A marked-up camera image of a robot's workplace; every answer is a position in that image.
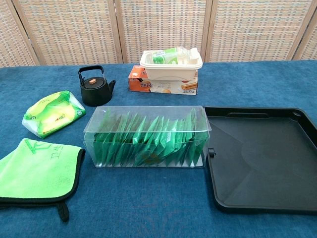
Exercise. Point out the green cloth with black trim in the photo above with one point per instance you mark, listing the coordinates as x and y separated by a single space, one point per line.
37 173

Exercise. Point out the clear plastic box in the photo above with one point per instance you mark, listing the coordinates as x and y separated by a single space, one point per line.
148 111

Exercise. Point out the blue table cloth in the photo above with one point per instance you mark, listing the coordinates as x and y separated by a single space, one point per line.
148 198

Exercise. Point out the green plastic packet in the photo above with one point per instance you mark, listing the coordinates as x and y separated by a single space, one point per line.
105 124
140 132

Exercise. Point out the cream plastic tub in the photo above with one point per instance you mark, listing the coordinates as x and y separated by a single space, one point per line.
171 72

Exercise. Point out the green yellow tissue pack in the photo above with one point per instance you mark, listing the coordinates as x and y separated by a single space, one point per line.
54 116

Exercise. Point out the black plastic tray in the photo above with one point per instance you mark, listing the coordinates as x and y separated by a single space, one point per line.
260 161

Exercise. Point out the orange cardboard snack box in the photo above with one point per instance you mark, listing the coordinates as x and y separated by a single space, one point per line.
138 85

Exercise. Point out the clear plastic wrapped packet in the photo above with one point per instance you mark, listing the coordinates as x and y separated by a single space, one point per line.
190 55

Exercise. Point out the black cast iron kettle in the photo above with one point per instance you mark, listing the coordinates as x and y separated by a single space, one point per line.
95 95

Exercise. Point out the green white wrapped packet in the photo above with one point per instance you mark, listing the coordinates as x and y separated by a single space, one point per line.
163 58

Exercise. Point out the woven wicker folding screen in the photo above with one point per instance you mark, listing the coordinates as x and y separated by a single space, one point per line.
74 29

